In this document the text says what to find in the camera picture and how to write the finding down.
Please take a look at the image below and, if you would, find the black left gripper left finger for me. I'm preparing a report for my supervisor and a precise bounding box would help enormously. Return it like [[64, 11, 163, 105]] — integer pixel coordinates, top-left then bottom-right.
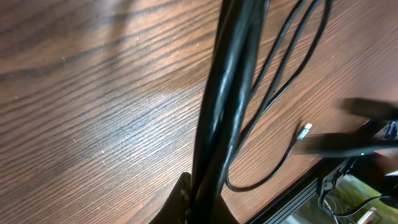
[[150, 172, 191, 224]]

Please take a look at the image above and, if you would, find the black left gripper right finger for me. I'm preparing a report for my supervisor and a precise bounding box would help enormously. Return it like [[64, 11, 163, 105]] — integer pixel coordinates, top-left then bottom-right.
[[214, 195, 239, 224]]

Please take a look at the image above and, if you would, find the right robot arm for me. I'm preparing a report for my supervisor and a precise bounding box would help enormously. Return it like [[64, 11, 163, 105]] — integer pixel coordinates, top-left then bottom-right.
[[296, 98, 397, 208]]

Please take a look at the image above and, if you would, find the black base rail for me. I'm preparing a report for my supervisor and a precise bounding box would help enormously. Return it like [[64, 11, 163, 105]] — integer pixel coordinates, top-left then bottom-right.
[[246, 159, 330, 224]]

